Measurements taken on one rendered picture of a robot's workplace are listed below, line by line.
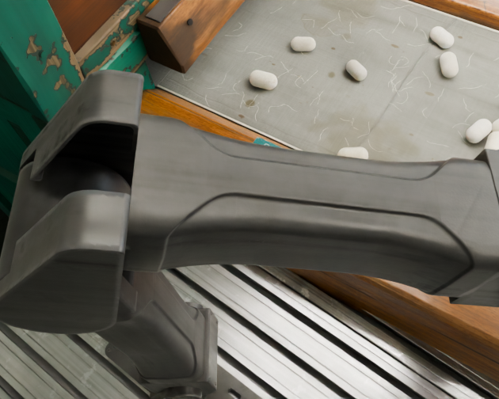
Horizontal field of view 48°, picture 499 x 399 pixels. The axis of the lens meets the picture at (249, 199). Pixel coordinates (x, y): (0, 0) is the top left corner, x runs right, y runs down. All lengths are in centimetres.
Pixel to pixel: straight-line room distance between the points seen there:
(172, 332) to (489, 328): 32
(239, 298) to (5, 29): 39
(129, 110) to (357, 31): 61
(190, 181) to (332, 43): 59
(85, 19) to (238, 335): 40
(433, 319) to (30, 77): 48
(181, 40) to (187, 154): 47
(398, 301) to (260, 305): 17
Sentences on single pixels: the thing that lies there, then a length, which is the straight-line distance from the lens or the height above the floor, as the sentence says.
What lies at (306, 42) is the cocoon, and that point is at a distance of 80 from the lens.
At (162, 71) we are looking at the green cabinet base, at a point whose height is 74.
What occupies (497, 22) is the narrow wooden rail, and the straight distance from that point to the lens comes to 86.
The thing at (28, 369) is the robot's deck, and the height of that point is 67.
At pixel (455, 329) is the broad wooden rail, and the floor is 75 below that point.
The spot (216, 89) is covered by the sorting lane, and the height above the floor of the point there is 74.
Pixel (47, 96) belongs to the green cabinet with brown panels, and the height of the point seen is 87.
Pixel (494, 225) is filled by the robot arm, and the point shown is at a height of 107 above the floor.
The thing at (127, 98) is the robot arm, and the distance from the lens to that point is 26.
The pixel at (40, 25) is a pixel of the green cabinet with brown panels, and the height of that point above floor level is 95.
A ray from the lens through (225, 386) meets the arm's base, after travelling 66.
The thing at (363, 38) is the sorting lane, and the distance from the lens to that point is 83.
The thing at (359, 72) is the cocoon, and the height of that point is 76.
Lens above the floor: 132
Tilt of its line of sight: 60 degrees down
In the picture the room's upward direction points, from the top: 10 degrees counter-clockwise
